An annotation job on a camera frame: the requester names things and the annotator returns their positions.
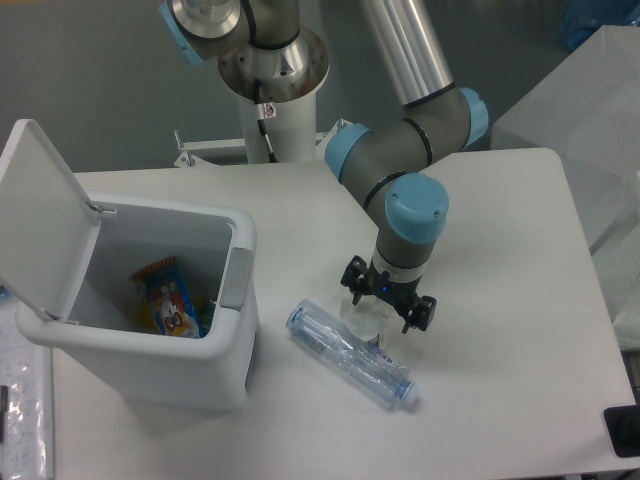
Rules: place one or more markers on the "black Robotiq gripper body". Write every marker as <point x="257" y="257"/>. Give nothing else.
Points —
<point x="394" y="285"/>

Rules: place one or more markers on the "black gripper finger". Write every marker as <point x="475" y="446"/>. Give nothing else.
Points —
<point x="356" y="278"/>
<point x="418" y="313"/>

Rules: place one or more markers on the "clear plastic water bottle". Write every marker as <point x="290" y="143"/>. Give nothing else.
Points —
<point x="363" y="364"/>

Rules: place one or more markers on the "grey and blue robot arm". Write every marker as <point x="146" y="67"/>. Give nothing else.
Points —
<point x="274" y="66"/>

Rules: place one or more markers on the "white plastic trash can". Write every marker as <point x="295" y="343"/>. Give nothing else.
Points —
<point x="67" y="256"/>

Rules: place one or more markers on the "green wrapper in bin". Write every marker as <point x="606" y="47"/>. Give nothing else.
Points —
<point x="206" y="315"/>

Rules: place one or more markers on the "orange blue snack wrapper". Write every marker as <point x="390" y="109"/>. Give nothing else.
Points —
<point x="167" y="298"/>

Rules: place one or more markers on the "black device at edge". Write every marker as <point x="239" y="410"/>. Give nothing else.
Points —
<point x="622" y="423"/>

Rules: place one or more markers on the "translucent plastic storage box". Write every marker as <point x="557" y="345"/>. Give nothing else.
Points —
<point x="587" y="111"/>

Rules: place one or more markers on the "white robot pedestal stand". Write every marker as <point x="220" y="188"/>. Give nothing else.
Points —
<point x="280" y="132"/>

